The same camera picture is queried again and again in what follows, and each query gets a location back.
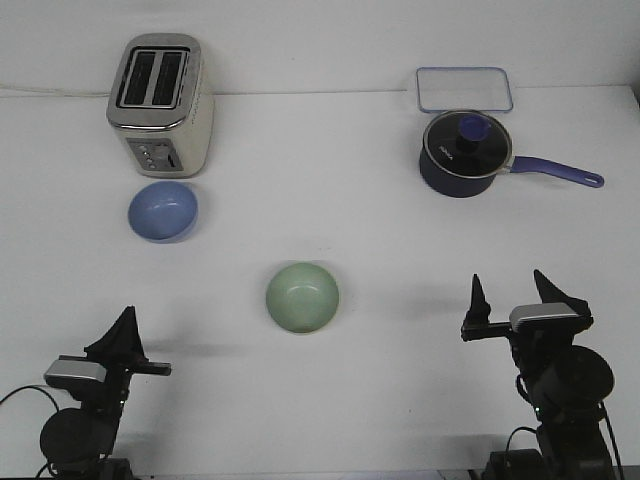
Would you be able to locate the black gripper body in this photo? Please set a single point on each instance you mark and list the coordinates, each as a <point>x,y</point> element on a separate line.
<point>121,365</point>
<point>531,349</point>

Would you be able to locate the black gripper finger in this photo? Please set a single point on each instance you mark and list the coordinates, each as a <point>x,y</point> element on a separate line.
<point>118,335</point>
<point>550,293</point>
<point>479,309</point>
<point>134,336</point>

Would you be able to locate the blue bowl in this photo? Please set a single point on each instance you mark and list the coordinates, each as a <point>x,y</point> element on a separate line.
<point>164,212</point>

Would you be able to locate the dark blue saucepan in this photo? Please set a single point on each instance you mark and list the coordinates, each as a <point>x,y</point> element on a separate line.
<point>457,187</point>

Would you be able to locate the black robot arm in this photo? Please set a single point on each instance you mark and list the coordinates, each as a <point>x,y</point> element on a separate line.
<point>78,442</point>
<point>564,383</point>

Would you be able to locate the green bowl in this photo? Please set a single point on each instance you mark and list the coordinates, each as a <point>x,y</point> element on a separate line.
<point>302,297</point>

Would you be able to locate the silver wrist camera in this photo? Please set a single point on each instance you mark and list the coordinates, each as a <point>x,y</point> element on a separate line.
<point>539,315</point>
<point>65,372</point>

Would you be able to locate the silver two-slot toaster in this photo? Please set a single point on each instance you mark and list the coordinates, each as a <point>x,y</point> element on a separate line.
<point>161,105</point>

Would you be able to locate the glass pot lid blue knob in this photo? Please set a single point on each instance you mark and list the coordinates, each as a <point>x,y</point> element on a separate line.
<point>467,144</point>

